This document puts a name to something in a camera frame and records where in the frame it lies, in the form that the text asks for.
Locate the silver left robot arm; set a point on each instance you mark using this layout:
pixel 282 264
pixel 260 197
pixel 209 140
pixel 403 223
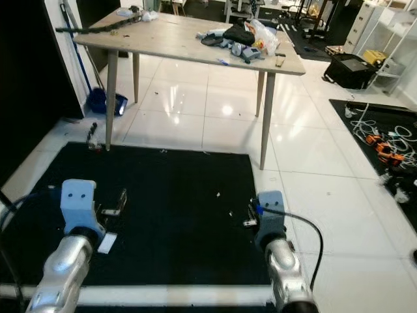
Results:
pixel 65 274

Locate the white paper scrap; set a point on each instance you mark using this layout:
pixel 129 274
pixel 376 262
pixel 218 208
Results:
pixel 107 242

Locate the black floor mat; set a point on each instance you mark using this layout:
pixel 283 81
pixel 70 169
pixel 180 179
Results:
pixel 169 235
pixel 397 111

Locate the small black metal clamp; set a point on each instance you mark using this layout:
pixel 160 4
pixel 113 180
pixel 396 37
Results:
pixel 94 140

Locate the blue dustpan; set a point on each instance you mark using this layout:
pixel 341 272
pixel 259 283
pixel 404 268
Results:
pixel 101 101

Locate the wooden stick black head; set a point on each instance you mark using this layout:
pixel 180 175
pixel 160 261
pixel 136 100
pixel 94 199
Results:
pixel 279 60

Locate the blue paper strip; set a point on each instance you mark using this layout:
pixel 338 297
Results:
pixel 225 61

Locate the grey device with screen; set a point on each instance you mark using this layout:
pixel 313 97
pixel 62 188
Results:
pixel 254 54

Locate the silver drink can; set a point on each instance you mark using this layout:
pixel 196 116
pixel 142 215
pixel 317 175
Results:
pixel 237 49

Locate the light wooden table tapered legs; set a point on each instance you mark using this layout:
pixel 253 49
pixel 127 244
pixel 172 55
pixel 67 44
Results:
pixel 169 39

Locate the black carry bag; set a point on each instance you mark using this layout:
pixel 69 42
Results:
pixel 350 70

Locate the long black belt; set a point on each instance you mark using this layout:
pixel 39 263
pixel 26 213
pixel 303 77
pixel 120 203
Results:
pixel 78 29

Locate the clear plastic bag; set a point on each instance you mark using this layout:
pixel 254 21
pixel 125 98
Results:
pixel 264 38

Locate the black cap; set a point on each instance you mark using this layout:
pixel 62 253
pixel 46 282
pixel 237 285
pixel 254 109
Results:
pixel 212 40

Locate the black quilted cloth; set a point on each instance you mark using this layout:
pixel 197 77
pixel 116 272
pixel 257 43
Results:
pixel 240 34

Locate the small cardboard tray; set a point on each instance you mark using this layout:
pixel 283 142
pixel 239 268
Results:
pixel 335 50

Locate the white carton box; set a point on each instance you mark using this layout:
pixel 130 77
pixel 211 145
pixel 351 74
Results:
pixel 214 32

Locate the white crumpled tissue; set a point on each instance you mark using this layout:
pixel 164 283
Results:
pixel 150 15

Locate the small light blue box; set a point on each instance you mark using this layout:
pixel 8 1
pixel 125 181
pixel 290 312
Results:
pixel 126 12

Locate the yellow box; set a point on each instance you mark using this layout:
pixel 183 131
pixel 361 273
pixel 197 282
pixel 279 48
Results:
pixel 374 57

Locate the white drawer unit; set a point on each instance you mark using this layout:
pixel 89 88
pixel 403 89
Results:
pixel 358 26

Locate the white shelf rack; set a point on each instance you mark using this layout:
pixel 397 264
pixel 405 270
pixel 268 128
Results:
pixel 397 32

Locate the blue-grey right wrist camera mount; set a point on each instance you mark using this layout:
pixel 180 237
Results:
pixel 272 212

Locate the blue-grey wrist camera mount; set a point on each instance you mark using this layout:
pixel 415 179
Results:
pixel 272 212
pixel 78 199

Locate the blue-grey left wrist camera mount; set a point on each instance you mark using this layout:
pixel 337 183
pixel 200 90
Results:
pixel 78 199

